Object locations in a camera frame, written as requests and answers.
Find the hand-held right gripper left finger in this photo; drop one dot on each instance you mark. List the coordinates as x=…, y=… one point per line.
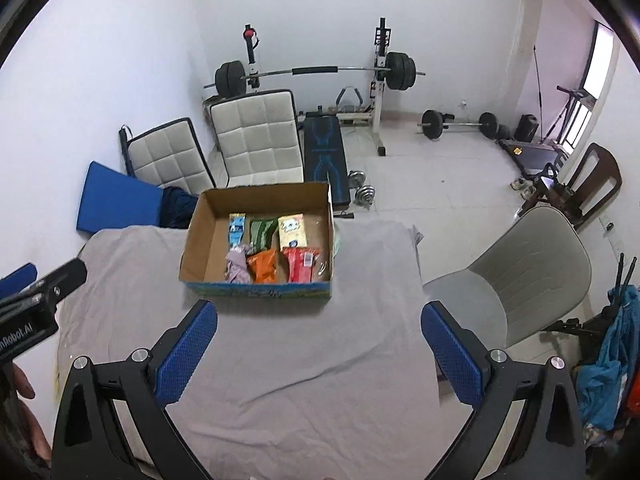
x=187, y=350

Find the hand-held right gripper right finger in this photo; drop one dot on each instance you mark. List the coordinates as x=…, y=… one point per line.
x=450, y=355

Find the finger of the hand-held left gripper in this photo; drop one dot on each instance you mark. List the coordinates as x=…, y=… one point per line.
x=62, y=280
x=17, y=279

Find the grey socks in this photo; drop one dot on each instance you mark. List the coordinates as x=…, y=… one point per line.
x=239, y=267

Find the cardboard box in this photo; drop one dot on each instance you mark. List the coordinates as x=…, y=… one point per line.
x=210, y=240

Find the orange snack packet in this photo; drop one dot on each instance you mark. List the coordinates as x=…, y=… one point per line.
x=262, y=266

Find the long blue white sachet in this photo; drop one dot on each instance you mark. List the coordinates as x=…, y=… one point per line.
x=237, y=230

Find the green snack packet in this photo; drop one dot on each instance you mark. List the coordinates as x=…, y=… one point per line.
x=262, y=235

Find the red tissue packet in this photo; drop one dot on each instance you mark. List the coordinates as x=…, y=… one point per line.
x=299, y=265

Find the yellow tissue packet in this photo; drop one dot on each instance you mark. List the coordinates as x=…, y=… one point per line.
x=291, y=231

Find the person's left hand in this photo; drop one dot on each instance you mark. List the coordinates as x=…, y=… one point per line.
x=24, y=385

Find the blue foam mat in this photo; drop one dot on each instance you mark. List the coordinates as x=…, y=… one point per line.
x=120, y=200

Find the grey plastic chair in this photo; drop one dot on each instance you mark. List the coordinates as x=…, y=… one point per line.
x=530, y=270

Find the grey tablecloth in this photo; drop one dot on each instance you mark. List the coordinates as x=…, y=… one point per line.
x=310, y=360

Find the dark navy cloth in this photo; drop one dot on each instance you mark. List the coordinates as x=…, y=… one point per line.
x=177, y=207

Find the black pole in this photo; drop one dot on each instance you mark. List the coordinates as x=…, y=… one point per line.
x=126, y=150

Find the blue clothes pile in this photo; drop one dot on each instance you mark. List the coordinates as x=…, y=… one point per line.
x=607, y=370

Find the white padded chair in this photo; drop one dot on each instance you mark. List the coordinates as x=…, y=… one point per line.
x=167, y=157
x=257, y=137

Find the chrome dumbbell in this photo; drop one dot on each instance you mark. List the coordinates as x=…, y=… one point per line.
x=356, y=178
x=366, y=195

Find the pair of pale shoes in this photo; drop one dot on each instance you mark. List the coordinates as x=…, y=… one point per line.
x=522, y=186

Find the black router antennas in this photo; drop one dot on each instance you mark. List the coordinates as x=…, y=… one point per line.
x=622, y=280

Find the treadmill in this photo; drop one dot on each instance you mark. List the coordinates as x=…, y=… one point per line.
x=532, y=155

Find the short barbell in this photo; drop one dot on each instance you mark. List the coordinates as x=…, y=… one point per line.
x=457, y=125

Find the brown wooden chair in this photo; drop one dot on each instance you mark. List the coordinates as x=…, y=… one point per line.
x=595, y=175

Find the black weight bench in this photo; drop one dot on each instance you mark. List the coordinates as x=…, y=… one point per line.
x=325, y=155

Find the black speaker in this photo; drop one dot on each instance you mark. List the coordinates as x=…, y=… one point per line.
x=526, y=127

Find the white bench press rack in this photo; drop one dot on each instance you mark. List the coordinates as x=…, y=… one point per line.
x=378, y=110

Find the black tripod stand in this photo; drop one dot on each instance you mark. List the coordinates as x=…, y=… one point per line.
x=567, y=110

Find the thin black standing rod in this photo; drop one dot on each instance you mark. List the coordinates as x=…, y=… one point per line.
x=539, y=90

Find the long barbell with black plates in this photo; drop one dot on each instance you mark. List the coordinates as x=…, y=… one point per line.
x=315, y=70

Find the window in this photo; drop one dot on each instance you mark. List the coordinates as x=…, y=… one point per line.
x=600, y=65

